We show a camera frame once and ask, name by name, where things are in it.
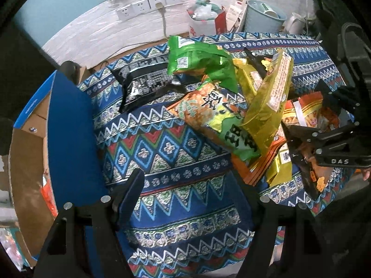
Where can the light blue bin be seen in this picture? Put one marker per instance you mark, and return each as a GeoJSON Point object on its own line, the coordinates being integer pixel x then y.
{"type": "Point", "coordinates": [260, 20]}

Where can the white red paper bag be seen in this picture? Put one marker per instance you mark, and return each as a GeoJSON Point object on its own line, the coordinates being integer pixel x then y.
{"type": "Point", "coordinates": [203, 26]}

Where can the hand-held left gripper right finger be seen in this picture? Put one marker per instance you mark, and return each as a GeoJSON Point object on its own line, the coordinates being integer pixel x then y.
{"type": "Point", "coordinates": [246, 197]}

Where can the flat orange snack packet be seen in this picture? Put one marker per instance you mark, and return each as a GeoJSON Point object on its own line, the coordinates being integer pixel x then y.
{"type": "Point", "coordinates": [266, 162]}

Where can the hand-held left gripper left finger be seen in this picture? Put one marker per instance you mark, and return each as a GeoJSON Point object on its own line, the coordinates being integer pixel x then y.
{"type": "Point", "coordinates": [132, 197]}

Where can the white paper packaging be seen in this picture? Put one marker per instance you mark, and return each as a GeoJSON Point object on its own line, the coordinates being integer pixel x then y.
{"type": "Point", "coordinates": [236, 10]}

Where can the white kettle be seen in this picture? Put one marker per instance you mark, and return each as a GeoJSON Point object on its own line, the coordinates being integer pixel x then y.
{"type": "Point", "coordinates": [295, 23]}

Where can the orange and green snack bag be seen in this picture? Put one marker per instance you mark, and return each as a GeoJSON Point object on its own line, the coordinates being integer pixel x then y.
{"type": "Point", "coordinates": [208, 113]}

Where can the small yellow snack packet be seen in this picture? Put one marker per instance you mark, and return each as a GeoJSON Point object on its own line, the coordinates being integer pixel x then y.
{"type": "Point", "coordinates": [281, 170]}

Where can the small cardboard box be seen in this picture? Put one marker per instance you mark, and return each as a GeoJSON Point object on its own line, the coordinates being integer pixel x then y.
{"type": "Point", "coordinates": [82, 75]}

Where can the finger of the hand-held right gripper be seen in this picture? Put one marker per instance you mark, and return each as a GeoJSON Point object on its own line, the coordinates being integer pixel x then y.
{"type": "Point", "coordinates": [255, 60]}
{"type": "Point", "coordinates": [333, 144]}

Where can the gold snack bag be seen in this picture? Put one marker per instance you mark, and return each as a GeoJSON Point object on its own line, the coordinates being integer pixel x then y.
{"type": "Point", "coordinates": [269, 98]}

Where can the clear plastic trash bag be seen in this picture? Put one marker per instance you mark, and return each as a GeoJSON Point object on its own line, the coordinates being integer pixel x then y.
{"type": "Point", "coordinates": [204, 8]}

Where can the dark cabinet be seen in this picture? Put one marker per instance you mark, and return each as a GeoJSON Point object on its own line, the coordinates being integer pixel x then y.
{"type": "Point", "coordinates": [26, 69]}

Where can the dark orange snack bag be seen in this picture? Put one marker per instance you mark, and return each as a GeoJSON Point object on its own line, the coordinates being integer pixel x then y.
{"type": "Point", "coordinates": [318, 179]}

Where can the cardboard box with blue flap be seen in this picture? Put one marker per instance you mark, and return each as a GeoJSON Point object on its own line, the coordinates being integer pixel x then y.
{"type": "Point", "coordinates": [69, 139]}

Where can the black snack bag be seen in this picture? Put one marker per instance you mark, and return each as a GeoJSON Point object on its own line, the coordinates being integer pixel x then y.
{"type": "Point", "coordinates": [145, 84]}

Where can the orange striped snack bag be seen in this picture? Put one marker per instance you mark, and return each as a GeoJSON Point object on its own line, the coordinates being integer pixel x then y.
{"type": "Point", "coordinates": [307, 107]}

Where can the black camera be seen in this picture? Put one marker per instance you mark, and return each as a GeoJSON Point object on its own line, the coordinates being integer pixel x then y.
{"type": "Point", "coordinates": [69, 69]}

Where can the blue patterned cloth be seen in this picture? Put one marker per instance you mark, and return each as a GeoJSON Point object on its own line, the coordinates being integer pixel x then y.
{"type": "Point", "coordinates": [162, 150]}

